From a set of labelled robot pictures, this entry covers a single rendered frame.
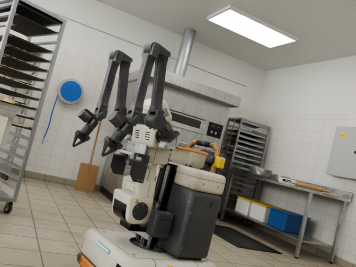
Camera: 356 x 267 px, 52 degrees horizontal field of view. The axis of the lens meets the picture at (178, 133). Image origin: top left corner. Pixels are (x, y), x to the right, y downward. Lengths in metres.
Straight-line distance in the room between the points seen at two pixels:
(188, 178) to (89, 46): 4.38
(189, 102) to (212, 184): 3.49
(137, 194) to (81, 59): 4.29
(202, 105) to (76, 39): 2.27
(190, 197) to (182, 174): 0.17
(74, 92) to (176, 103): 1.61
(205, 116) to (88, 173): 2.05
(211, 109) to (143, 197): 3.79
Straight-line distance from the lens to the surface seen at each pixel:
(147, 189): 2.14
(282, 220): 5.42
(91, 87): 6.16
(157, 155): 2.17
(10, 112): 1.94
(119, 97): 2.33
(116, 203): 2.25
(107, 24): 6.39
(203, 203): 2.21
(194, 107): 5.64
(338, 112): 6.02
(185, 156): 2.32
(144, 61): 1.94
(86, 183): 5.93
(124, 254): 2.09
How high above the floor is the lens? 0.84
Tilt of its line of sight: 4 degrees up
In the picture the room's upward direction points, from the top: 14 degrees clockwise
